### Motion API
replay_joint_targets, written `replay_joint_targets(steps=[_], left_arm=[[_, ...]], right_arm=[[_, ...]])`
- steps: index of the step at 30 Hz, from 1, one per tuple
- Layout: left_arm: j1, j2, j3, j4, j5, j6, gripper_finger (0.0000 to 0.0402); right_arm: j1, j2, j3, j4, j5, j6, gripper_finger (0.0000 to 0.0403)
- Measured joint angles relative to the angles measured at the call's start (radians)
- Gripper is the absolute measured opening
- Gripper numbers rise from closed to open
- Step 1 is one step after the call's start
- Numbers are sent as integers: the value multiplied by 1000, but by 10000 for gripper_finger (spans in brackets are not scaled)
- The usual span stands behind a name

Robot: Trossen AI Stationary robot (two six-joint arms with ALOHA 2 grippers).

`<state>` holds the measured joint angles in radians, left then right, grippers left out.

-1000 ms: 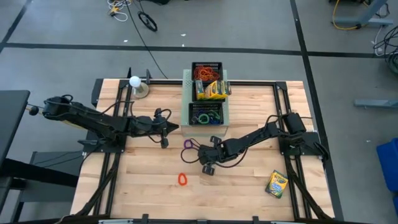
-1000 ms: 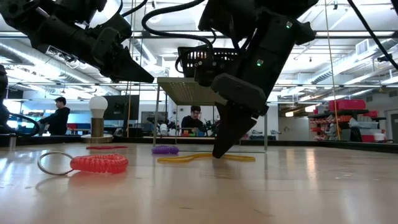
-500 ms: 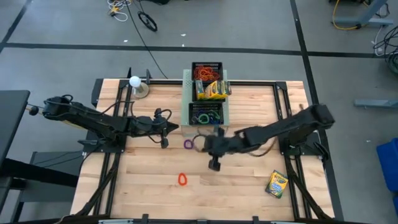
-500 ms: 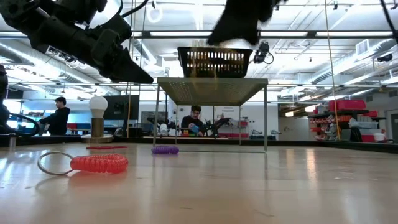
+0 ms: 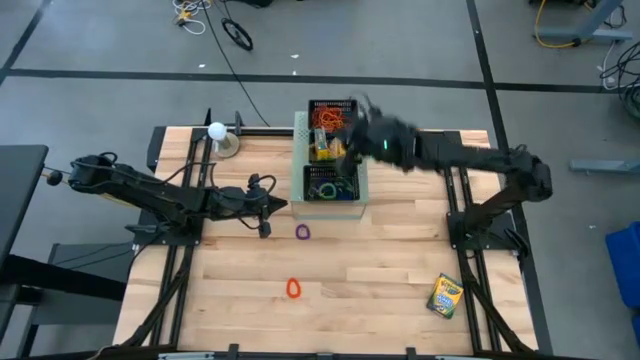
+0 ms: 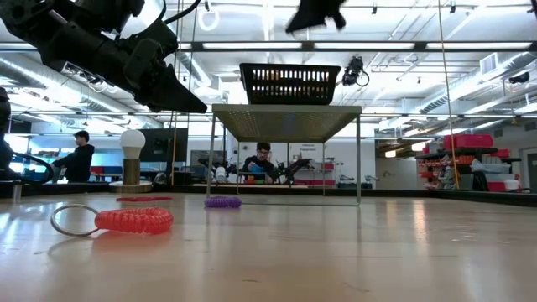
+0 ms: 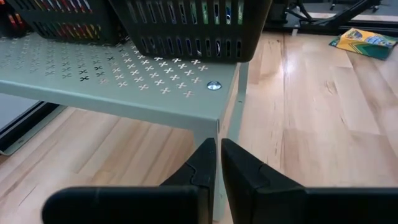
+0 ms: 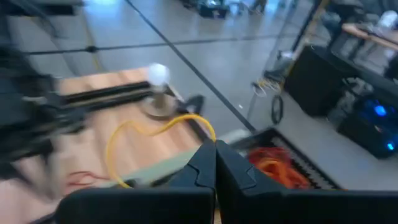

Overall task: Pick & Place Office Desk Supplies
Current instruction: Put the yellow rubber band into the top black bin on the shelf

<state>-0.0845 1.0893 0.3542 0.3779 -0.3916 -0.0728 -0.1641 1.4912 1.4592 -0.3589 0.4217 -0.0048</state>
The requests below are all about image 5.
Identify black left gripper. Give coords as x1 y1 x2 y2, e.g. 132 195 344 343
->
212 172 290 240

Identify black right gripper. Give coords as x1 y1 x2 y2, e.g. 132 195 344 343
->
336 93 419 177

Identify black slotted plastic basket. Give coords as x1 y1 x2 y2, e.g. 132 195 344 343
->
307 98 360 132
307 128 364 166
302 164 362 203

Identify grey metal desk base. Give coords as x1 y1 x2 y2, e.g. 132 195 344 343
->
17 242 137 359

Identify grey desk leg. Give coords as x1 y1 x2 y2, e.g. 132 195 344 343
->
537 0 634 44

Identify green perforated metal shelf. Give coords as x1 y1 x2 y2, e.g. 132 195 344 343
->
291 111 372 222

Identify white bulb table lamp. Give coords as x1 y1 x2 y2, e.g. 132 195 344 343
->
206 121 241 158

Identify grey floor bar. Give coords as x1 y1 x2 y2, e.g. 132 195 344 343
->
568 158 640 175

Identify blue plastic bin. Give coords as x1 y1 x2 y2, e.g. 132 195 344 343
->
604 227 640 351

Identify black aluminium table frame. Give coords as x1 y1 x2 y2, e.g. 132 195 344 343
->
112 124 554 360

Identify long black cable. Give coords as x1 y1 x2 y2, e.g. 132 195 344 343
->
199 0 274 129

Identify black ring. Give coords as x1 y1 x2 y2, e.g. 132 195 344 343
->
221 17 255 52

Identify silver metal bracket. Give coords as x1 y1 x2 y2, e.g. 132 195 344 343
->
158 352 216 360

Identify white yellow cable bundle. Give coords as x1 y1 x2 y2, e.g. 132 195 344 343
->
172 0 214 36

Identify yellow floor cable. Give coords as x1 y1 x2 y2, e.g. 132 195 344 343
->
533 0 581 50

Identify black cable tangle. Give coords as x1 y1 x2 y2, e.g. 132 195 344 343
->
599 42 640 121

